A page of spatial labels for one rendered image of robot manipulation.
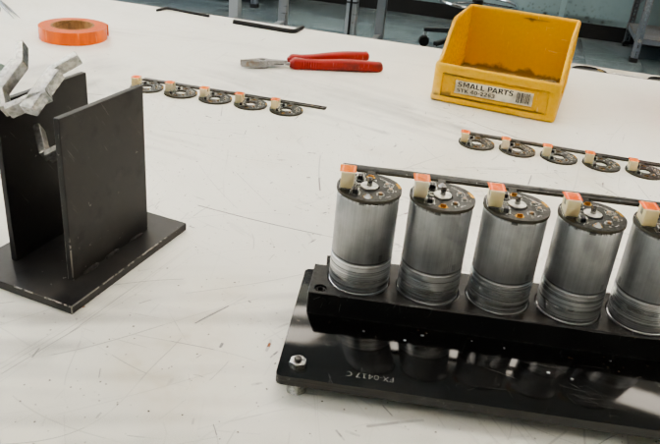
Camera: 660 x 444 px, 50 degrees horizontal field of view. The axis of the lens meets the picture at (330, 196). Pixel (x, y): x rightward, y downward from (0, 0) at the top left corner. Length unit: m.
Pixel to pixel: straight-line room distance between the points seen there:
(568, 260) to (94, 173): 0.19
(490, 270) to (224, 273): 0.12
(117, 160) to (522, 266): 0.18
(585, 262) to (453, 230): 0.05
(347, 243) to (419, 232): 0.03
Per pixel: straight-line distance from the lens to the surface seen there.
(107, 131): 0.31
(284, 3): 3.45
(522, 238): 0.27
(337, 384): 0.25
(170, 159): 0.44
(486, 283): 0.28
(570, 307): 0.29
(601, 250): 0.28
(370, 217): 0.26
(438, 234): 0.27
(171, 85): 0.56
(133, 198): 0.34
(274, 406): 0.26
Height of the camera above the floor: 0.93
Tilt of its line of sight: 26 degrees down
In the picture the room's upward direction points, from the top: 5 degrees clockwise
